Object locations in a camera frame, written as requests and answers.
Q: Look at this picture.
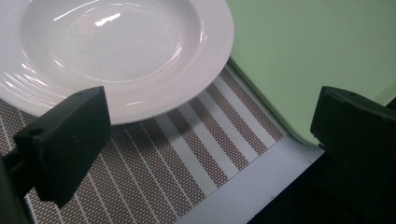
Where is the light green cutting board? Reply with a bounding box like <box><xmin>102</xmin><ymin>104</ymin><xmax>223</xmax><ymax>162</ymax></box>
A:
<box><xmin>224</xmin><ymin>0</ymin><xmax>396</xmax><ymax>147</ymax></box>

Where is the brown striped woven placemat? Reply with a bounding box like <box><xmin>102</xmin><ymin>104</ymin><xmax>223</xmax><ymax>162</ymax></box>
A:
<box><xmin>0</xmin><ymin>63</ymin><xmax>285</xmax><ymax>224</ymax></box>

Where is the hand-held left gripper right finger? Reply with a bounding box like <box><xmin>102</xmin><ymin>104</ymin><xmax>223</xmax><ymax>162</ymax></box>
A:
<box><xmin>309</xmin><ymin>85</ymin><xmax>396</xmax><ymax>200</ymax></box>

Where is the white ceramic plate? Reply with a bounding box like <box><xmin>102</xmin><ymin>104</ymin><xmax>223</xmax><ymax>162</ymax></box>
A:
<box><xmin>0</xmin><ymin>0</ymin><xmax>235</xmax><ymax>126</ymax></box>

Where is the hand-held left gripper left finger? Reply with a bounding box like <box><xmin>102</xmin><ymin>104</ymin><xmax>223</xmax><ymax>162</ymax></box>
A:
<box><xmin>0</xmin><ymin>86</ymin><xmax>113</xmax><ymax>209</ymax></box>

